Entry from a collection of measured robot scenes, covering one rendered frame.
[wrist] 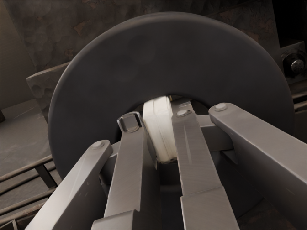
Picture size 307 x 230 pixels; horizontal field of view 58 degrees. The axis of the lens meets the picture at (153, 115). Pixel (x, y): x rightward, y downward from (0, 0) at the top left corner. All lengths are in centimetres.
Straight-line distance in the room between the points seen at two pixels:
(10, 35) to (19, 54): 46
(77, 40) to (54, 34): 4
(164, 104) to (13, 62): 726
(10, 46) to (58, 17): 679
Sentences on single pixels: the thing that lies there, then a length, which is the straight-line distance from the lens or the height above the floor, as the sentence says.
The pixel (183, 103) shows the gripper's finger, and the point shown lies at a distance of 17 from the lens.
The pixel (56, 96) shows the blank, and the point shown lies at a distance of 17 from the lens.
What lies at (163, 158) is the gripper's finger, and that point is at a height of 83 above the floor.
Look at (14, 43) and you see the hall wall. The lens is 730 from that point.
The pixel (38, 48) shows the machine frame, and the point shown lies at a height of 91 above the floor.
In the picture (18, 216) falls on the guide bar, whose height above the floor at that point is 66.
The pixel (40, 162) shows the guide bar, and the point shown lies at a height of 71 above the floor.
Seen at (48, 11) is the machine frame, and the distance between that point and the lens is 58.
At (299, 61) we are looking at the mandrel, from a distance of 57.
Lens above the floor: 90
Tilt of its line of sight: 19 degrees down
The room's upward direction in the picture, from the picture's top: 19 degrees counter-clockwise
